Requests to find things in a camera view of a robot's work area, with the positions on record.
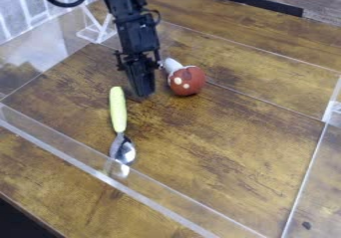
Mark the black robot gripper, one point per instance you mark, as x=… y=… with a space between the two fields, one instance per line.
x=138 y=35

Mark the green handled metal spoon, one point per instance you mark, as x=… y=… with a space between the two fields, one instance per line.
x=122 y=151

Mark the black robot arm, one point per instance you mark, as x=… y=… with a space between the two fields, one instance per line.
x=140 y=56

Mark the red toy mushroom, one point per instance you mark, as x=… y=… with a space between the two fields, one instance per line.
x=187 y=79

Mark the clear acrylic left barrier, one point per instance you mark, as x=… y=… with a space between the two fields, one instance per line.
x=40 y=49

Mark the clear acrylic barrier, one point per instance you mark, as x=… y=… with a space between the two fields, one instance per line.
x=40 y=49
x=315 y=217
x=177 y=206

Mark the clear acrylic front barrier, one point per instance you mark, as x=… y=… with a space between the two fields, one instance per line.
x=177 y=206

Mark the clear acrylic right barrier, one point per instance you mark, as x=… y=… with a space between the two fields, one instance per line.
x=315 y=217

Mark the black strip on wall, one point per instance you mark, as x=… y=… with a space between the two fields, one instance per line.
x=274 y=6

